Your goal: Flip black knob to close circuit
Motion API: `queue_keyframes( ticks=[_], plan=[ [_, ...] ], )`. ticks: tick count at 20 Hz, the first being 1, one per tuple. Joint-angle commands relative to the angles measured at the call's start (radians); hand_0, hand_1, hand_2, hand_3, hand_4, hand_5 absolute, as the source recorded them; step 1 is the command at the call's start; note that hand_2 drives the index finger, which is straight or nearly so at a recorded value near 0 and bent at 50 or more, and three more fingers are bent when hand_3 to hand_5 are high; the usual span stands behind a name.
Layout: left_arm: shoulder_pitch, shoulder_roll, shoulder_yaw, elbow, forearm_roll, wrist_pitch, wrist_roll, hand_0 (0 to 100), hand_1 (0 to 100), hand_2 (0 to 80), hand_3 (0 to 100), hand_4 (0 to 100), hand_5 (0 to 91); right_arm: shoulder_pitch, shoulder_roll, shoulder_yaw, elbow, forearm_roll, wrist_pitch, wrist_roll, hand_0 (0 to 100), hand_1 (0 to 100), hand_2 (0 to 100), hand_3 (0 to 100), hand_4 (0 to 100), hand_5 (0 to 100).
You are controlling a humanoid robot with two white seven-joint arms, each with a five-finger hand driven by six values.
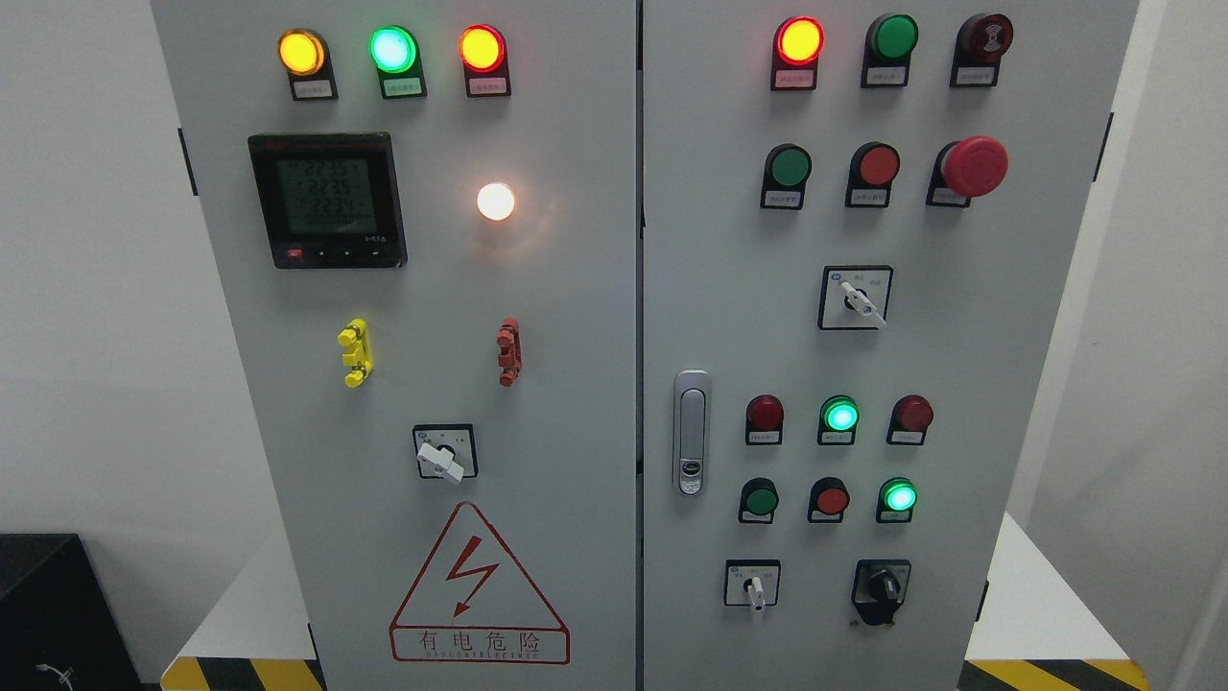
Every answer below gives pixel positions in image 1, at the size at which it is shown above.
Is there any black rotary knob switch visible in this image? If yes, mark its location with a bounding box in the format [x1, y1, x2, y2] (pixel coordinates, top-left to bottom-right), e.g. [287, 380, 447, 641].
[850, 558, 912, 627]

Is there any red terminal connector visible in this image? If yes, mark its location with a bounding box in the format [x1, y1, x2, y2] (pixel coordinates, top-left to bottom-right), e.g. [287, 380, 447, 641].
[495, 318, 523, 388]

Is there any dark red indicator light left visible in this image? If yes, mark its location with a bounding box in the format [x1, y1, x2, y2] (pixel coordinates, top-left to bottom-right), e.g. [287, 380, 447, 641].
[744, 394, 785, 446]

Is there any white glowing indicator light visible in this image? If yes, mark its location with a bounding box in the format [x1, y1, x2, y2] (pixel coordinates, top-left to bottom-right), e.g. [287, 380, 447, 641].
[475, 182, 516, 222]

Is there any green push button lower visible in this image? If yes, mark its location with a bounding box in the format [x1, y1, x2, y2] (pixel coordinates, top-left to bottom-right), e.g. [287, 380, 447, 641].
[738, 477, 780, 524]

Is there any green push button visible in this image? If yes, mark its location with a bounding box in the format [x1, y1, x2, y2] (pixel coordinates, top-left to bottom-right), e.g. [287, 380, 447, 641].
[760, 144, 812, 211]
[738, 477, 780, 524]

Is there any grey left cabinet door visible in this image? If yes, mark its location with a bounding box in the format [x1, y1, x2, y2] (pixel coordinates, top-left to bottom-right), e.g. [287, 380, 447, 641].
[154, 1, 637, 690]

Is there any grey cabinet door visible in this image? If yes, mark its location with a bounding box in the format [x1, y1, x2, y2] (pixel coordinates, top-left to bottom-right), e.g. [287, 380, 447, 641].
[642, 1, 1140, 690]
[154, 1, 637, 690]

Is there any green lit indicator light middle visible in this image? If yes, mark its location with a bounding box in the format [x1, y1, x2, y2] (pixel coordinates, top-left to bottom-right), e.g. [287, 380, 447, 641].
[815, 394, 860, 446]

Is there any green push button upper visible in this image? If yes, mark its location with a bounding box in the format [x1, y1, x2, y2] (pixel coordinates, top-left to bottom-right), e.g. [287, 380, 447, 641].
[760, 144, 812, 211]

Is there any yellow terminal connector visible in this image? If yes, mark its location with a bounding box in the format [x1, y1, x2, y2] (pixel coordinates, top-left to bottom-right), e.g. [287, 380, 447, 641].
[336, 318, 375, 389]

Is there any red push button lower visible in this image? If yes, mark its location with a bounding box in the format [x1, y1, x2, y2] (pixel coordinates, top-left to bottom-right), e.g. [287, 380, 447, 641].
[807, 477, 851, 524]

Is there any red push button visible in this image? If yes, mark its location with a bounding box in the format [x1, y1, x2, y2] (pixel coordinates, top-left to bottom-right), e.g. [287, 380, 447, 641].
[842, 141, 903, 207]
[807, 477, 851, 524]

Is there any grey right cabinet door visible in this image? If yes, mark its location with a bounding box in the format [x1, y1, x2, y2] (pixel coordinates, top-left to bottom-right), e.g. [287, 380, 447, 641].
[642, 1, 1140, 690]

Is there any red electrical hazard sticker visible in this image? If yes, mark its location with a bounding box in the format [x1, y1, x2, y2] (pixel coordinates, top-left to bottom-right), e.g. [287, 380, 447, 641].
[388, 502, 571, 665]

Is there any red push button upper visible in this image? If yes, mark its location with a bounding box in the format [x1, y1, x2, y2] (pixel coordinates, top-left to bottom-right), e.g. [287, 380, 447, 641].
[842, 141, 903, 207]

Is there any black digital power meter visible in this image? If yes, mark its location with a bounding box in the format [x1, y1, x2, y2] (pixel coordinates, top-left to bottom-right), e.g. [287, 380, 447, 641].
[248, 131, 408, 270]

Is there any green illuminated button lower right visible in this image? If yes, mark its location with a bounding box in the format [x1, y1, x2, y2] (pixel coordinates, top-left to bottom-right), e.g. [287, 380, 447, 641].
[874, 477, 919, 524]

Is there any red indicator light top left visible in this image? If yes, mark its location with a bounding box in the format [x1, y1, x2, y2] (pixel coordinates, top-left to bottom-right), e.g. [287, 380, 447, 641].
[458, 25, 510, 98]

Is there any red indicator light top right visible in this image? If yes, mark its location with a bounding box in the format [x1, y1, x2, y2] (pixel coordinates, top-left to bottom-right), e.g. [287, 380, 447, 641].
[770, 14, 825, 91]

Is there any green indicator light top left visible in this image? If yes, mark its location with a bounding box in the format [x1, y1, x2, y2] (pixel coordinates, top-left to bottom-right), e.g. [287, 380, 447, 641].
[368, 25, 427, 99]

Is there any red emergency stop button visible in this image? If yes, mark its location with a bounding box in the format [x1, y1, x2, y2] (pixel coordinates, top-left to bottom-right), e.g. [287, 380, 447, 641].
[926, 135, 1009, 207]

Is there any green indicator light top right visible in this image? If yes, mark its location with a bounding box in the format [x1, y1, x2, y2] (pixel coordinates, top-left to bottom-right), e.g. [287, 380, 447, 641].
[861, 14, 919, 88]

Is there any yellow indicator light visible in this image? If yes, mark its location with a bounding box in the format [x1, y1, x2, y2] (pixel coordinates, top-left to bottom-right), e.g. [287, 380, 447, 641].
[278, 28, 338, 101]

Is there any red black buzzer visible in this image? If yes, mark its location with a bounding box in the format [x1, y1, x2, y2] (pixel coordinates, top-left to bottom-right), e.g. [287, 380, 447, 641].
[949, 12, 1014, 88]

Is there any black box lower left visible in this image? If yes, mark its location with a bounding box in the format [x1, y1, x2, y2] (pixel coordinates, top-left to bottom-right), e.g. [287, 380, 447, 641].
[1, 534, 142, 690]

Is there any silver door latch handle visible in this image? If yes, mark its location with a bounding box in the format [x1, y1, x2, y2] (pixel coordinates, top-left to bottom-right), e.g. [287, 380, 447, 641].
[673, 369, 712, 497]

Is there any white selector switch left door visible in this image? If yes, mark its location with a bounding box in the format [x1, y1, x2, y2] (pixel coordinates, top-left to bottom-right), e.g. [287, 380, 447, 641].
[413, 423, 479, 485]

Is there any white selector switch upper right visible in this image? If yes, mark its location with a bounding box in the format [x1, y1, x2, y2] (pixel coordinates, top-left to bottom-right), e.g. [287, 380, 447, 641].
[817, 264, 894, 331]

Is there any white selector switch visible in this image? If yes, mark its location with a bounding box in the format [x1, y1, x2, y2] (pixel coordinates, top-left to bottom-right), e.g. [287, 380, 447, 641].
[723, 558, 782, 612]
[817, 264, 894, 331]

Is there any white selector switch lower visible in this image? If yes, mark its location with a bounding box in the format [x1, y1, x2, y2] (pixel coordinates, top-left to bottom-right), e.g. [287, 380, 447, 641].
[723, 558, 782, 612]

